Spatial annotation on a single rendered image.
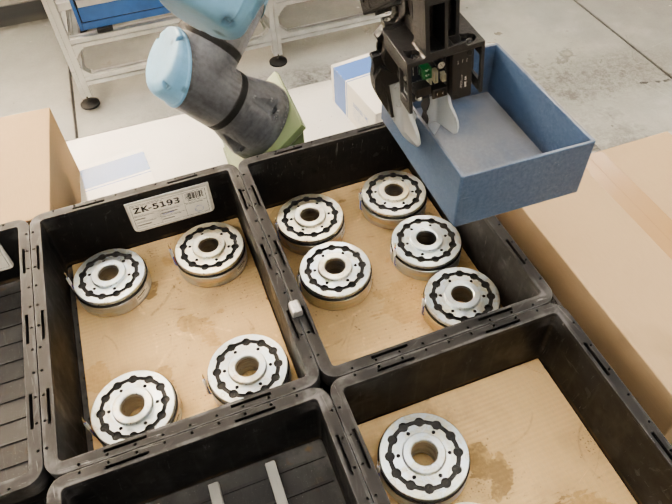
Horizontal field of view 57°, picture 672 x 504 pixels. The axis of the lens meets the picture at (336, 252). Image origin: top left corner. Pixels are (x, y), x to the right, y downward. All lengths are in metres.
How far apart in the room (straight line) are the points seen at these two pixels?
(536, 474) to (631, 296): 0.25
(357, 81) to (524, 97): 0.63
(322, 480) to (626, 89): 2.38
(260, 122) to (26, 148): 0.41
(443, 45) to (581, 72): 2.40
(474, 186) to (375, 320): 0.30
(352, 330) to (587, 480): 0.33
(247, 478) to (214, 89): 0.63
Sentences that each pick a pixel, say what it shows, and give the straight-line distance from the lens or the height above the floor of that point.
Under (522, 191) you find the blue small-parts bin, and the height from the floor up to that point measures 1.09.
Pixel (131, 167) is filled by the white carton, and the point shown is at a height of 0.79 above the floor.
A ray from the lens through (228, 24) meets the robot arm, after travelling 0.49.
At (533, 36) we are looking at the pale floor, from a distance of 3.13.
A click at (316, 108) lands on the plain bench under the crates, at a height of 0.70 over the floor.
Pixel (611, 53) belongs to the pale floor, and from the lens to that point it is 3.10.
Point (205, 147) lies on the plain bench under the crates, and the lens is 1.36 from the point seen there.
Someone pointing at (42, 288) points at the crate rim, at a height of 0.93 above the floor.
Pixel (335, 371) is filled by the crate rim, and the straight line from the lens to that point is 0.70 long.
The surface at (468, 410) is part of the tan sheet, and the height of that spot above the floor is 0.83.
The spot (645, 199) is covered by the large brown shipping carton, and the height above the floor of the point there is 0.90.
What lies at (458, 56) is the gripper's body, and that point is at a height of 1.25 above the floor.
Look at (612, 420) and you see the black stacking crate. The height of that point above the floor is 0.89.
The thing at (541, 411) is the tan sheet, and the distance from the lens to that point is 0.82.
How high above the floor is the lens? 1.54
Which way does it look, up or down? 49 degrees down
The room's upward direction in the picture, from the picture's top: 4 degrees counter-clockwise
